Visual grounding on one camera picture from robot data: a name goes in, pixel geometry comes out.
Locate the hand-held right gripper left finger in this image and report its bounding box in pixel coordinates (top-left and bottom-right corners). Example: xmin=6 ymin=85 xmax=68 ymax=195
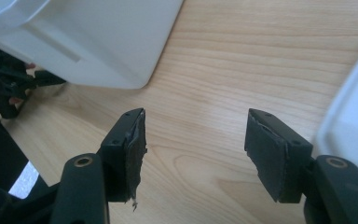
xmin=96 ymin=107 xmax=148 ymax=213

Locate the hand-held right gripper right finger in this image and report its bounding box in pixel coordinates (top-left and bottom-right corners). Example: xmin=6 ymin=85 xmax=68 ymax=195
xmin=243 ymin=107 xmax=314 ymax=204

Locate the white plastic container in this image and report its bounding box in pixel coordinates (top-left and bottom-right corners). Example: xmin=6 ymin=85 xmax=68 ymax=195
xmin=0 ymin=0 xmax=185 ymax=91

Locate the white plastic tray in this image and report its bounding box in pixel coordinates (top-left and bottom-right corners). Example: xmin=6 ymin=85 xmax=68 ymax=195
xmin=311 ymin=35 xmax=358 ymax=185

